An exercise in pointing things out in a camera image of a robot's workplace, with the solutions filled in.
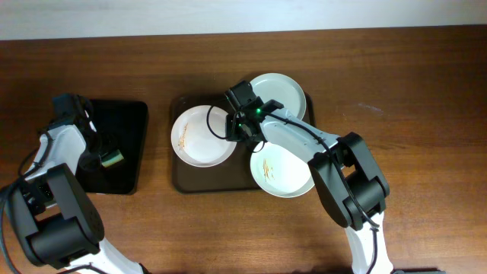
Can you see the pink plate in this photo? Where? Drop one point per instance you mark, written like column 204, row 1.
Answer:
column 194, row 143

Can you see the light blue-grey plate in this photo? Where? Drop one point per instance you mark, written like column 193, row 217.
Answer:
column 285, row 90

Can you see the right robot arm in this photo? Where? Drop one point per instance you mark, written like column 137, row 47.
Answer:
column 351, row 187

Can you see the white cream plate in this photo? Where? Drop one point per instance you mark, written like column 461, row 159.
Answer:
column 278, row 172

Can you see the brown serving tray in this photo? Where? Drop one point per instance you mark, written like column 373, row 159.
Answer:
column 231, row 175

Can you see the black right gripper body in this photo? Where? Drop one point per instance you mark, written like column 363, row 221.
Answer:
column 237, row 129

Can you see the green yellow sponge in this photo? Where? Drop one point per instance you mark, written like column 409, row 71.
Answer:
column 112, row 158

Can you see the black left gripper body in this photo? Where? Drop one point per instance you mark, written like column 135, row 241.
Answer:
column 96, row 153

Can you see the black tray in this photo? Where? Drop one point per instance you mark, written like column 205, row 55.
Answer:
column 122, row 125

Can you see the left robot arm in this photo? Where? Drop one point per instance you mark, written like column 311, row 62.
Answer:
column 54, row 221

